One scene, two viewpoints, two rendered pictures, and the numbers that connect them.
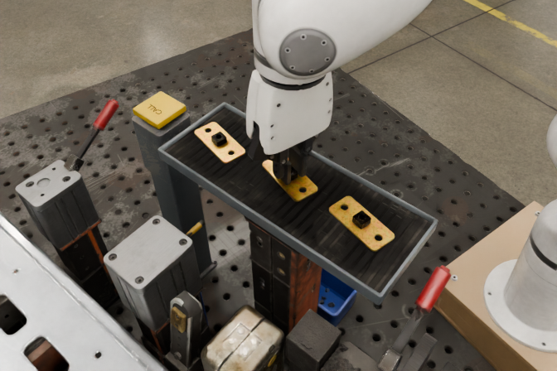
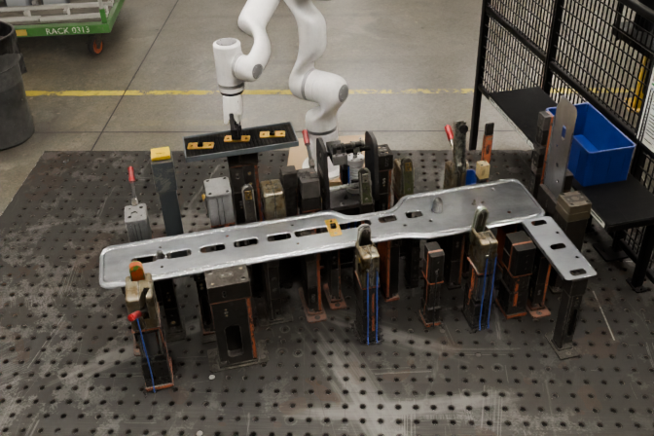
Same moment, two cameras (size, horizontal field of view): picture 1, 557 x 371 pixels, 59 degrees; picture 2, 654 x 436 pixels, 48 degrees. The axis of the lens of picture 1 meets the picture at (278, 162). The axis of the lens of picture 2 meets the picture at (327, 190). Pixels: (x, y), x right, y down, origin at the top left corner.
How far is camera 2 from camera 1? 1.97 m
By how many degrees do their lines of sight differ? 40
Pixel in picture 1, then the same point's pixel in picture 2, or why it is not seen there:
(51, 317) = (196, 242)
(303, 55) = (257, 71)
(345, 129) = not seen: hidden behind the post
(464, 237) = (276, 175)
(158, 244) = (218, 183)
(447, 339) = not seen: hidden behind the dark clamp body
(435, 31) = (100, 127)
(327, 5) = (258, 56)
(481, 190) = (264, 156)
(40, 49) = not seen: outside the picture
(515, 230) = (296, 152)
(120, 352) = (233, 231)
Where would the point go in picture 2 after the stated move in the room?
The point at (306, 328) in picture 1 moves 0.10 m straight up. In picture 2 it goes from (284, 169) to (282, 143)
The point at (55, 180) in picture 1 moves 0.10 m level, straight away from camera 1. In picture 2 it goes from (137, 210) to (106, 209)
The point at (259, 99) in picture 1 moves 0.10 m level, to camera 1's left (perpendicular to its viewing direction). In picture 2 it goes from (231, 103) to (208, 116)
